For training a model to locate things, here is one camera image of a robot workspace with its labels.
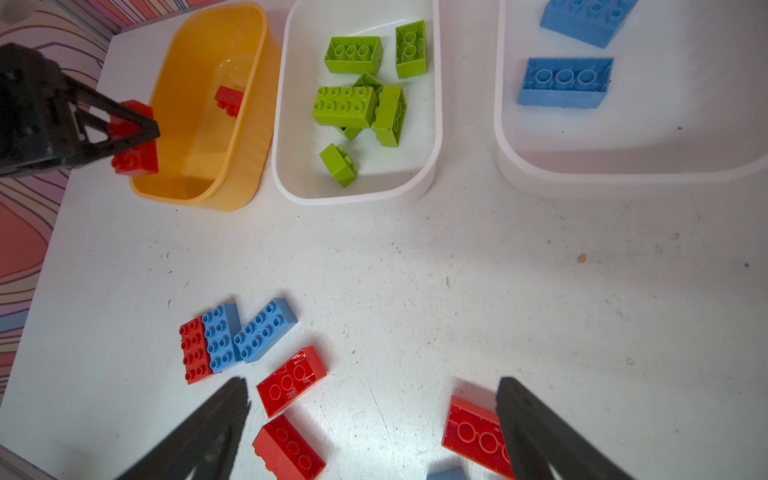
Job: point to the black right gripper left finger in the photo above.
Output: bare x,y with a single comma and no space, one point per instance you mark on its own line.
205,445

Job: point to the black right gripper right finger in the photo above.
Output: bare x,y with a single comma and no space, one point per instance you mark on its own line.
541,444

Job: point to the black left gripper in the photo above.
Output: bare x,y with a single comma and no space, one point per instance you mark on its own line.
38,133

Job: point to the red lego brick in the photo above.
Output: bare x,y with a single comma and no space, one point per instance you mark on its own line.
475,434
229,100
286,453
290,381
138,161
196,359

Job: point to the blue lego brick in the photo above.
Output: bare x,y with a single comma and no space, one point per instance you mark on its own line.
579,83
595,22
260,334
221,324
455,473

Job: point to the small green lego brick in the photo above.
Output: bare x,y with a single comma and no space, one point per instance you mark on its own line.
339,164

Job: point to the yellow plastic bin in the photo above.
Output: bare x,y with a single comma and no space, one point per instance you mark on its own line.
208,159

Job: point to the middle white plastic bin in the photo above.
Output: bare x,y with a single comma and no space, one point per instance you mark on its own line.
385,175

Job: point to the white plastic bin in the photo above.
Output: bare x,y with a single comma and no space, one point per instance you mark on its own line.
686,105
385,175

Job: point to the right white plastic bin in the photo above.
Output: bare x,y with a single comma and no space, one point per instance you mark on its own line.
686,105

